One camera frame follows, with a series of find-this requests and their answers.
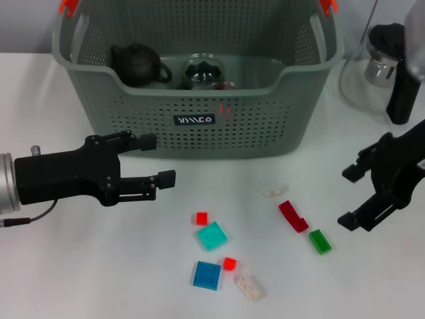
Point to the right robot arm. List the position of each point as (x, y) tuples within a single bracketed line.
[(415, 40)]

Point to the grey-green perforated storage bin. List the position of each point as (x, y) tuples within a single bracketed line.
[(249, 126)]

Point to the glass teacup with black sleeve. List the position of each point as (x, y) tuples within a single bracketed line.
[(202, 73), (234, 85)]

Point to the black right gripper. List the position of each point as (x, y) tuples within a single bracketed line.
[(395, 166)]

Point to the long clear white brick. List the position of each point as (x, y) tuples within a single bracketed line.
[(249, 286)]

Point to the small red sloped brick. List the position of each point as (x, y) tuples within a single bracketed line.
[(229, 263)]

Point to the blue four-stud brick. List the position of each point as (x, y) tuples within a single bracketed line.
[(206, 275)]

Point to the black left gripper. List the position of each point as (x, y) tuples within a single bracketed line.
[(66, 172)]

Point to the small red square brick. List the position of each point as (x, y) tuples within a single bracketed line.
[(201, 218)]

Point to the dark red translucent brick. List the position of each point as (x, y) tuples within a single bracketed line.
[(293, 217)]

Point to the green rectangular brick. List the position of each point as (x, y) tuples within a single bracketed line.
[(319, 242)]

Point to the small white brick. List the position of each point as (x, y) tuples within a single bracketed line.
[(275, 192)]

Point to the dark clay teapot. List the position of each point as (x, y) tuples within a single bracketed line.
[(136, 64)]

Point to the teal square brick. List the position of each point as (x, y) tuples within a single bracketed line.
[(212, 236)]

